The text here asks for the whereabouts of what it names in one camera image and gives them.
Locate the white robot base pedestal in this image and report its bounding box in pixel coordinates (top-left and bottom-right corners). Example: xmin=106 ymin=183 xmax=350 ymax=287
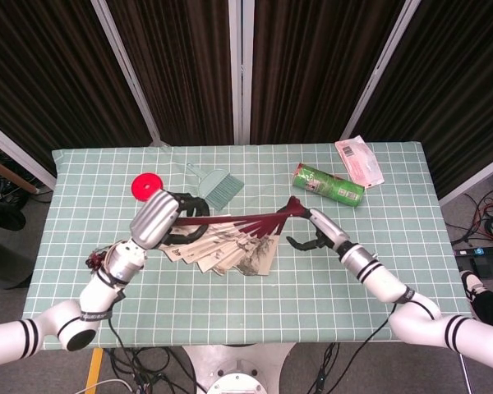
xmin=180 ymin=342 xmax=297 ymax=394

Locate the black red cable tangle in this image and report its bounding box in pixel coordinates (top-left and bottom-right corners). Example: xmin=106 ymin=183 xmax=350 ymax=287
xmin=445 ymin=167 xmax=493 ymax=247

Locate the teal small brush with dustpan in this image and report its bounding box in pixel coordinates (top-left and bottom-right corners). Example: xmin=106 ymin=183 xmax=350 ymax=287
xmin=185 ymin=162 xmax=246 ymax=211

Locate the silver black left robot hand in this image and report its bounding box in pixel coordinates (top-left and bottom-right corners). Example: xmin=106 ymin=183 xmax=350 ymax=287
xmin=129 ymin=189 xmax=211 ymax=250

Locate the green white checked tablecloth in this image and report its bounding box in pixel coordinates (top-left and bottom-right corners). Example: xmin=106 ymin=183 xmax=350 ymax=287
xmin=20 ymin=140 xmax=473 ymax=350

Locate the maroon ribbed painted folding fan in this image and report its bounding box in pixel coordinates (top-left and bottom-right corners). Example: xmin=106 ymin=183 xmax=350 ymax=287
xmin=160 ymin=195 xmax=313 ymax=278

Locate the black floor cable bundle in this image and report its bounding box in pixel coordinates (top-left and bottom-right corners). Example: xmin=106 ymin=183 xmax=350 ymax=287
xmin=102 ymin=345 xmax=200 ymax=394

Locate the green cylindrical snack can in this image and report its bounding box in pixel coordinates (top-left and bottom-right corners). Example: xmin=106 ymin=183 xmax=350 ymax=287
xmin=292 ymin=163 xmax=366 ymax=208

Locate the dark red grape bunch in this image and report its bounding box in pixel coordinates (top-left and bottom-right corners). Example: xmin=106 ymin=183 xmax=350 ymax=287
xmin=85 ymin=245 xmax=117 ymax=275

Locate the black cable pile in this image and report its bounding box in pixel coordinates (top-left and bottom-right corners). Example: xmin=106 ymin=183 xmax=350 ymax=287
xmin=0 ymin=139 xmax=40 ymax=206

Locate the dark pleated partition panel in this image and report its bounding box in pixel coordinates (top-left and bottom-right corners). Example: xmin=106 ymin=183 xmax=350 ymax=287
xmin=90 ymin=0 xmax=244 ymax=145
xmin=0 ymin=0 xmax=157 ymax=192
xmin=238 ymin=0 xmax=421 ymax=144
xmin=339 ymin=0 xmax=493 ymax=207

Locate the pink plastic snack packet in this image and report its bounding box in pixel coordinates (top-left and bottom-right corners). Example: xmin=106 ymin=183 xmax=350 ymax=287
xmin=334 ymin=135 xmax=385 ymax=190

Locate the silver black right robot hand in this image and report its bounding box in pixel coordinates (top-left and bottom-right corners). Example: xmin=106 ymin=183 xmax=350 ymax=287
xmin=286 ymin=208 xmax=351 ymax=252

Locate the red round disc lid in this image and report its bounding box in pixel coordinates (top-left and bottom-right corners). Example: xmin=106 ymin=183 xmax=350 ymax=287
xmin=131 ymin=172 xmax=165 ymax=203

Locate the brown wooden bar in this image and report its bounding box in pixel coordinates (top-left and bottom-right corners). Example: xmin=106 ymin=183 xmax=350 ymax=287
xmin=0 ymin=153 xmax=40 ymax=195

